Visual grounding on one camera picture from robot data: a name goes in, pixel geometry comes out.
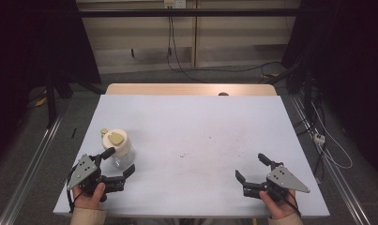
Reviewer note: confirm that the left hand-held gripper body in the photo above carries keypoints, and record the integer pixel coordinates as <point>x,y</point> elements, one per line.
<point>83,172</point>

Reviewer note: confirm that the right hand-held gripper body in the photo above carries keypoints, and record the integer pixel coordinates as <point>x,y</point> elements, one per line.
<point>283,179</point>

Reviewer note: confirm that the person's right hand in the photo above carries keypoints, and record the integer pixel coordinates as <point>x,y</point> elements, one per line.
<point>280,207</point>

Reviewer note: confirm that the person's left hand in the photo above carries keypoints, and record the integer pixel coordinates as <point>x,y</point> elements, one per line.
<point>88,200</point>

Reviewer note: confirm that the white power strip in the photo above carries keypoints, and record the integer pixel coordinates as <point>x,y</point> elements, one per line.
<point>319,138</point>

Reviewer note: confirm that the white table cover sheet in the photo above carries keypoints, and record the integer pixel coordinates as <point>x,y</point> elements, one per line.
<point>193,131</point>

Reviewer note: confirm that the black metal stand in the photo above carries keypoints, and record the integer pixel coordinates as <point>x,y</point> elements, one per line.
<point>52,93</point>

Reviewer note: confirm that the wooden table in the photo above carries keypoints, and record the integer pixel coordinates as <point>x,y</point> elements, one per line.
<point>177,89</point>

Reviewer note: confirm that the black curtain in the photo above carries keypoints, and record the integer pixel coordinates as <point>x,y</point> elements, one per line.
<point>36,43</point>
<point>346,62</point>

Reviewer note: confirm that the black horizontal bar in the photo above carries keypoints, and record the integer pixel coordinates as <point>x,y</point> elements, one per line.
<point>189,12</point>

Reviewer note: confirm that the aluminium floor rail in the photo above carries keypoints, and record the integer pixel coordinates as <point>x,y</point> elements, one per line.
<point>330,162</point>
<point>30,162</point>

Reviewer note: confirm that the wooden wall post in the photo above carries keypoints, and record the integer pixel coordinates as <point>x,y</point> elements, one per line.
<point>195,34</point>

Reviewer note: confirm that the white wall outlet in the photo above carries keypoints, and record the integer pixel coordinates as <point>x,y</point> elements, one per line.
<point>175,3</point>

